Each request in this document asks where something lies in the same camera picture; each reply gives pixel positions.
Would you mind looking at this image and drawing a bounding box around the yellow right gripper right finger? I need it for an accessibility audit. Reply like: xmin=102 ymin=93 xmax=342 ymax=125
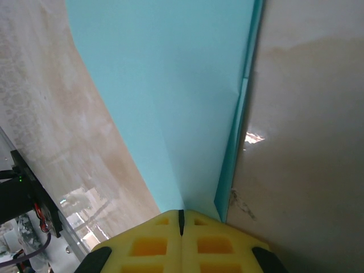
xmin=181 ymin=209 xmax=289 ymax=273

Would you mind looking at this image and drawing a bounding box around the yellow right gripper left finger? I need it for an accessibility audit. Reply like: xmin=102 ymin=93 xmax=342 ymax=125
xmin=74 ymin=209 xmax=183 ymax=273

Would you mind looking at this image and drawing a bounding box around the light blue paper sheet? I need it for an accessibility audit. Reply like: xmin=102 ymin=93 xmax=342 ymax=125
xmin=65 ymin=0 xmax=265 ymax=222

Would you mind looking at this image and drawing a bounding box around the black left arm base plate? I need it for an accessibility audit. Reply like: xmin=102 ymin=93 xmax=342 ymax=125
xmin=10 ymin=149 xmax=63 ymax=239

